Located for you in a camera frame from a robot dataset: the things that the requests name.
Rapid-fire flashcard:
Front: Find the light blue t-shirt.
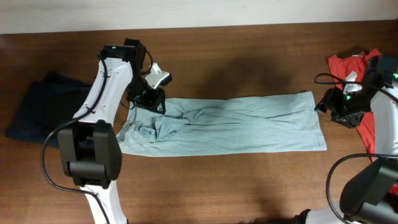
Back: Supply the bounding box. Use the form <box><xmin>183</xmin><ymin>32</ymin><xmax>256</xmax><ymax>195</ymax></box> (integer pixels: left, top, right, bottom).
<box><xmin>116</xmin><ymin>91</ymin><xmax>327</xmax><ymax>157</ymax></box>

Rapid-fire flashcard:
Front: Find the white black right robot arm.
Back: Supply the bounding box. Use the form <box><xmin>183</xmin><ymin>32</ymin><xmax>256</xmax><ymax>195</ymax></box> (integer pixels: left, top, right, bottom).
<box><xmin>292</xmin><ymin>54</ymin><xmax>397</xmax><ymax>224</ymax></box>

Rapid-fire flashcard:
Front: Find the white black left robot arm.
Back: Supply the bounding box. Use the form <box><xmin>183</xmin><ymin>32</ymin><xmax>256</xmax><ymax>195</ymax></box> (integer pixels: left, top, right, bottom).
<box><xmin>55</xmin><ymin>39</ymin><xmax>172</xmax><ymax>223</ymax></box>

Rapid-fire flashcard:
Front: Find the red garment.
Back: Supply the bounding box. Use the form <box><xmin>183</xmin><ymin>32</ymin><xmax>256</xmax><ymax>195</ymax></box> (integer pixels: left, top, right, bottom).
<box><xmin>328</xmin><ymin>49</ymin><xmax>397</xmax><ymax>156</ymax></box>

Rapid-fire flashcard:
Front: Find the dark navy folded garment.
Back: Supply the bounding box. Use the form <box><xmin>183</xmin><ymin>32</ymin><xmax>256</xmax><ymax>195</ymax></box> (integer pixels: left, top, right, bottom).
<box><xmin>5</xmin><ymin>72</ymin><xmax>91</xmax><ymax>143</ymax></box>

